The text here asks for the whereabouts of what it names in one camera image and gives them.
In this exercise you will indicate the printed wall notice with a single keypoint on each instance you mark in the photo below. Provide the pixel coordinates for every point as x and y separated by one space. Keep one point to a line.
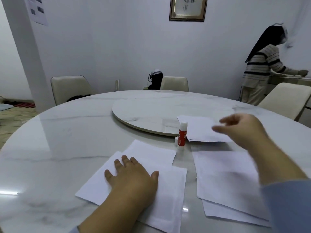
39 16

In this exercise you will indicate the stack of white papers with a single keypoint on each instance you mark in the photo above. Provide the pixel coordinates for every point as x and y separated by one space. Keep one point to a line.
223 179

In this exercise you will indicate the person's left forearm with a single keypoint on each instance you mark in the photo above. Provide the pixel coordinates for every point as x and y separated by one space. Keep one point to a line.
109 215

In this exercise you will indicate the beige sideboard cabinet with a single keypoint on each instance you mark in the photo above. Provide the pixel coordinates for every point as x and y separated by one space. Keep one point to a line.
291 81

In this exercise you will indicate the red slippers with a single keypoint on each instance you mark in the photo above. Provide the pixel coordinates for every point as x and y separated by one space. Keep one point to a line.
25 105

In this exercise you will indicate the clear plastic tube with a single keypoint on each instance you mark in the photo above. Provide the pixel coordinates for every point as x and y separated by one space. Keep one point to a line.
117 85

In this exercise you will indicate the person's right forearm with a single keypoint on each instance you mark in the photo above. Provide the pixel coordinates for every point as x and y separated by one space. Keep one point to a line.
279 167

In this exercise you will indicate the red white glue stick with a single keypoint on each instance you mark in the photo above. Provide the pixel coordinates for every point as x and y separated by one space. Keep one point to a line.
182 138

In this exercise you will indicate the person's right hand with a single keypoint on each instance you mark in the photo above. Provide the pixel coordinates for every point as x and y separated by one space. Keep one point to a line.
245 131

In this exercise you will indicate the white glue stick cap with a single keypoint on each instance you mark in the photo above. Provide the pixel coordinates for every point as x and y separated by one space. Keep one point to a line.
176 140

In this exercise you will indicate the person's left hand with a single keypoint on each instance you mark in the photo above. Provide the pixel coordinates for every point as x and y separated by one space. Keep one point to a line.
131 181

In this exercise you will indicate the light blue stool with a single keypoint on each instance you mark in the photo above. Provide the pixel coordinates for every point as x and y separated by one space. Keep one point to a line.
6 107

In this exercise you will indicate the white headset device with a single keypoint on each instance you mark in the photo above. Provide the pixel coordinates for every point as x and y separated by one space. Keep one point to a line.
156 71

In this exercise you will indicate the cream upholstered chair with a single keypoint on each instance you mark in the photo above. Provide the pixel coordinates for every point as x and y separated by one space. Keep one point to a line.
68 88
174 84
284 99

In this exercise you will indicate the black cloth bundle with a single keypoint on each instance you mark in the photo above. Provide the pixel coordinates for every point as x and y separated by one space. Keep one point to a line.
79 97

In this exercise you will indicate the round marble turntable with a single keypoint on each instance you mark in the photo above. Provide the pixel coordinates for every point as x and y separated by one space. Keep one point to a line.
145 111

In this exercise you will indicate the framed calligraphy picture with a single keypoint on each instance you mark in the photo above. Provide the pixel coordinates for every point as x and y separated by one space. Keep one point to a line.
188 7

